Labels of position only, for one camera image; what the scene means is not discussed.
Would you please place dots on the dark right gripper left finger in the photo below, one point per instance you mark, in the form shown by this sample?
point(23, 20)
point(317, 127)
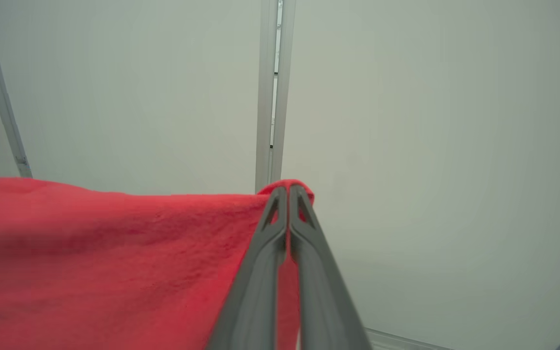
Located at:
point(255, 272)

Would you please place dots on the red jersey number 23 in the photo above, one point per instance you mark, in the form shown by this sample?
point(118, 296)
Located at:
point(114, 262)

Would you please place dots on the grey metal wall post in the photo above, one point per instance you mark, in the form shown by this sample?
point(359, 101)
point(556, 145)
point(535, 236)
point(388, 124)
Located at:
point(272, 97)

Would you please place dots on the grey slanted metal bar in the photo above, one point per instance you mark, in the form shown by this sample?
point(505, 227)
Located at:
point(0, 97)

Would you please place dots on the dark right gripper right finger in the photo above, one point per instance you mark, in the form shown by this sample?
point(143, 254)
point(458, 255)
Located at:
point(319, 282)

